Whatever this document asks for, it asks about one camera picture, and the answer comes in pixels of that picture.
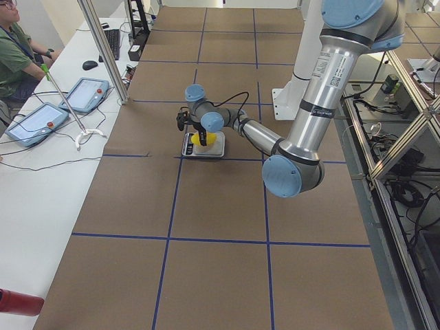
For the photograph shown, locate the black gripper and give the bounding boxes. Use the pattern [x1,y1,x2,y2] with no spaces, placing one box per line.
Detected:
[188,116,208,146]

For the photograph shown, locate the yellow mango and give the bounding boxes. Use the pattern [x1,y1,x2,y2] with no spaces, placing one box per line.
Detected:
[190,133,217,147]

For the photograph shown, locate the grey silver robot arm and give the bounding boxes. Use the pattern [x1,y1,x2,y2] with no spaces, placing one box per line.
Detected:
[176,1,405,198]

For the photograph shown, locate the silver digital kitchen scale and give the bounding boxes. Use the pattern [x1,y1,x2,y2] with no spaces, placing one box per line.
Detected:
[181,131,226,158]

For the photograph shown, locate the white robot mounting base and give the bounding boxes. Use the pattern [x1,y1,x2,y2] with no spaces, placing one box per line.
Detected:
[271,0,327,122]

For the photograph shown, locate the far blue teach pendant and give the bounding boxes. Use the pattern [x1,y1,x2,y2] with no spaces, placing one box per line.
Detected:
[65,77,109,113]

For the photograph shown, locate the blue teach pendant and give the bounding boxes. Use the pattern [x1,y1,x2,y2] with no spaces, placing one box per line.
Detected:
[65,77,109,113]
[5,102,69,147]

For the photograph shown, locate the black keyboard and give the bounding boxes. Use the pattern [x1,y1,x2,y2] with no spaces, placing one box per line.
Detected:
[104,29,120,61]

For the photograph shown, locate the black computer mouse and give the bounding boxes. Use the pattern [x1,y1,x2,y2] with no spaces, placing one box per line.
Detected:
[82,60,98,71]

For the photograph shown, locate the near blue teach pendant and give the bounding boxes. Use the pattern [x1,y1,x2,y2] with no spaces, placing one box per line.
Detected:
[5,102,69,147]

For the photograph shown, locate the person in green shirt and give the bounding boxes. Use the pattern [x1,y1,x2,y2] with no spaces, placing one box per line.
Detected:
[1,1,61,104]

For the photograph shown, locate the red fire extinguisher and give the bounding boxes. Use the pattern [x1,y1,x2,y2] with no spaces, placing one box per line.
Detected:
[0,289,45,316]

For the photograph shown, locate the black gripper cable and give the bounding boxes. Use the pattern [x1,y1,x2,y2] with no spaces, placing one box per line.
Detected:
[212,91,250,121]

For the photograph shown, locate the aluminium profile post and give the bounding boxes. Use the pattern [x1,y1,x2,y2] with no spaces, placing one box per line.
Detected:
[77,0,129,105]

